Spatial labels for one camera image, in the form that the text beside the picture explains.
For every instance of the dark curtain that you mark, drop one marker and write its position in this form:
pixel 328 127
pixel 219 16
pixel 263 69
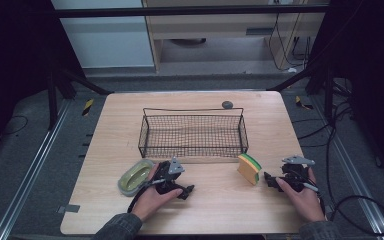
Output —
pixel 13 66
pixel 373 66

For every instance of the person's right hand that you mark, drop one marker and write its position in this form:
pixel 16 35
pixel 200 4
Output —
pixel 305 203

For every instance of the yellow and black tape strip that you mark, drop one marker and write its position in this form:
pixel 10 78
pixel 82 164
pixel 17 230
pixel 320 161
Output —
pixel 302 104
pixel 87 107

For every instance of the black metal stand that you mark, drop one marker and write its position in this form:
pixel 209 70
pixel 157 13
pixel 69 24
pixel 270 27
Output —
pixel 328 96
pixel 51 100

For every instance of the grey round table grommet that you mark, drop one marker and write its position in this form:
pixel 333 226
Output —
pixel 227 105

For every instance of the person's left hand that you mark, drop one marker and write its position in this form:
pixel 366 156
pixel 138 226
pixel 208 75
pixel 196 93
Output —
pixel 150 200

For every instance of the aluminium floor rail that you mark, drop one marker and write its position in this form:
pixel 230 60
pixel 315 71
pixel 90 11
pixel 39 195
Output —
pixel 30 173
pixel 356 186

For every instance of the white cabinet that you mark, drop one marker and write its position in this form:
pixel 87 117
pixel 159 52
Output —
pixel 106 40

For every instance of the light wooden desk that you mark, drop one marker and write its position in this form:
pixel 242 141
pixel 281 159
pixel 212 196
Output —
pixel 213 25

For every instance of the grey tape patch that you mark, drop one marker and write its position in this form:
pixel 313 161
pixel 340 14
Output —
pixel 68 208

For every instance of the yellow and green sponge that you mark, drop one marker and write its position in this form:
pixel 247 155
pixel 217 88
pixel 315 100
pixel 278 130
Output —
pixel 248 170

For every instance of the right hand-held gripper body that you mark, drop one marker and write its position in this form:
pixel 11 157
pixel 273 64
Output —
pixel 295 175

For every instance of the black horizontal frame bar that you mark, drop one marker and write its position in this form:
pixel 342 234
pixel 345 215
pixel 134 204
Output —
pixel 180 11

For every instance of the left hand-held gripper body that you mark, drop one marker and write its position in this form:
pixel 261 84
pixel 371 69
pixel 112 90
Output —
pixel 162 176

